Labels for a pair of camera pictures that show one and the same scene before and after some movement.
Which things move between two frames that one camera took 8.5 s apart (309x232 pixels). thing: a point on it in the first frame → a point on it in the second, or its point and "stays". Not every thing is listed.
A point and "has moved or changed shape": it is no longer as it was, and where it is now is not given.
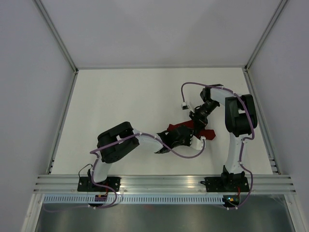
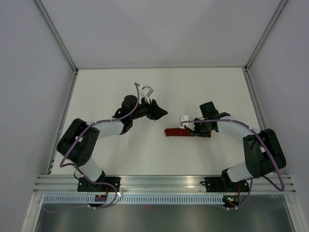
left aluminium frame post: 57,36 stays
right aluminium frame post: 280,7 stays
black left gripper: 188,143 → 155,112
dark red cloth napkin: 206,134 has moved or changed shape
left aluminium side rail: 63,122 stays
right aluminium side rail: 262,122 stays
